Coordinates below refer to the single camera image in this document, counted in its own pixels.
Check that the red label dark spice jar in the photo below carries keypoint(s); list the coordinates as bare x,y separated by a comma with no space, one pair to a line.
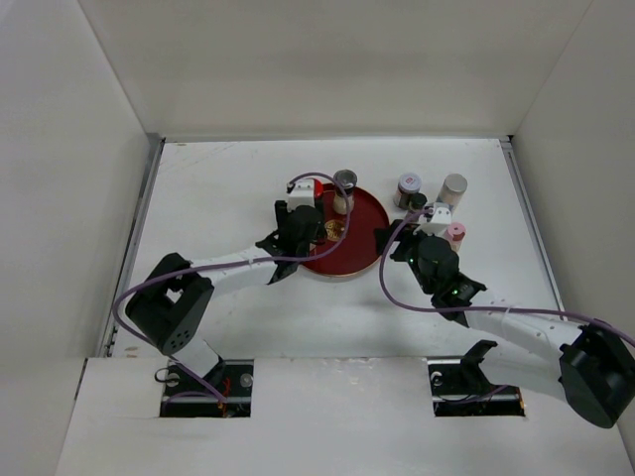
408,184

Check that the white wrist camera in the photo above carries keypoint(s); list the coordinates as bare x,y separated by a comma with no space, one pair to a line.
301,193
436,218

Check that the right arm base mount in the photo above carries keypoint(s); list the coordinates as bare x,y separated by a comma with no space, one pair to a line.
459,388

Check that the small black cap bottle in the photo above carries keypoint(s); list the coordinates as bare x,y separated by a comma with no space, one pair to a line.
418,202

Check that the black cap pepper bottle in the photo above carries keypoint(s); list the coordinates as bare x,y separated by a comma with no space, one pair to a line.
343,200

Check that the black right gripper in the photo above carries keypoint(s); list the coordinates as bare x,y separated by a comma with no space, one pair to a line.
405,236

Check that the silver cap blue band bottle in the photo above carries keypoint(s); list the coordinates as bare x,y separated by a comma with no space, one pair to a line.
452,191

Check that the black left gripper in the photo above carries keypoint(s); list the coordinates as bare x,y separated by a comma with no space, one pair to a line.
283,213

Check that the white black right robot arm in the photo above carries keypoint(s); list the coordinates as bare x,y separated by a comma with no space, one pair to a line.
582,361

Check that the aluminium table rail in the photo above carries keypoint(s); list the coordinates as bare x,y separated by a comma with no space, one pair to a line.
530,219
109,327

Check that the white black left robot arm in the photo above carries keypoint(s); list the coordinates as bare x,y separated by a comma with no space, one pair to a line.
169,310

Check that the left aluminium table rail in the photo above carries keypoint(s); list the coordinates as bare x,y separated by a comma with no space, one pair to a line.
109,327

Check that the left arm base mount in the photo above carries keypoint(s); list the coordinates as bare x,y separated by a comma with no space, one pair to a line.
185,397

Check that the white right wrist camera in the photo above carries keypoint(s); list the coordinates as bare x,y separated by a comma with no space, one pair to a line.
436,218

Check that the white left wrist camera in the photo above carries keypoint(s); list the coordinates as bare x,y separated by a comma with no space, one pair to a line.
301,193

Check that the right aluminium table rail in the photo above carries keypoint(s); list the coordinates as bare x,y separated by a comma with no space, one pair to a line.
530,219

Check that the round red lacquer tray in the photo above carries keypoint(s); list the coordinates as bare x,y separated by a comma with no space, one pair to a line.
358,250

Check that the pink cap spice bottle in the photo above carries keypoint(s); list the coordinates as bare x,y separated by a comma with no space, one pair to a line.
454,235

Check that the red lid chili sauce jar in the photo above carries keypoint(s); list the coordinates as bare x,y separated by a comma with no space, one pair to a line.
318,189

